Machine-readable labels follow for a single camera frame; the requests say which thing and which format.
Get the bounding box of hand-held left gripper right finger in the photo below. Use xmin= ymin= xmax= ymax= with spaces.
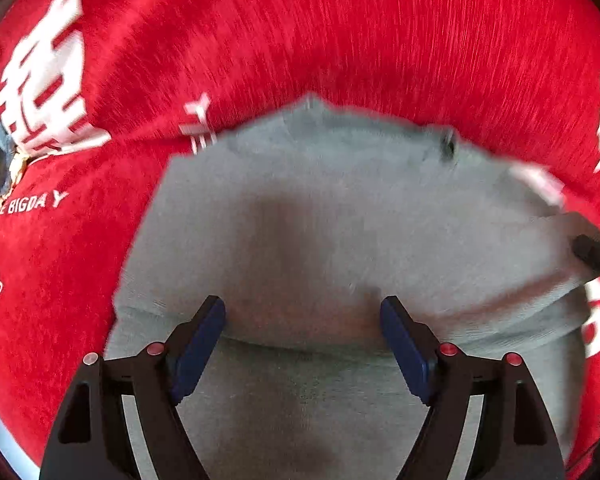
xmin=379 ymin=295 xmax=567 ymax=480

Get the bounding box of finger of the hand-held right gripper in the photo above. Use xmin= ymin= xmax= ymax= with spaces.
xmin=573 ymin=233 xmax=600 ymax=279

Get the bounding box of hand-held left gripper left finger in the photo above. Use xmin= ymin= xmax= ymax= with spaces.
xmin=39 ymin=295 xmax=227 ymax=480

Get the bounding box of small grey garment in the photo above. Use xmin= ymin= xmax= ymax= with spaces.
xmin=104 ymin=93 xmax=600 ymax=480

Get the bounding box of pale bedsheet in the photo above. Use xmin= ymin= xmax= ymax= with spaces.
xmin=0 ymin=400 xmax=33 ymax=463

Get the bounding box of red printed blanket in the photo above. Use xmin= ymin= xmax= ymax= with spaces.
xmin=0 ymin=0 xmax=600 ymax=476

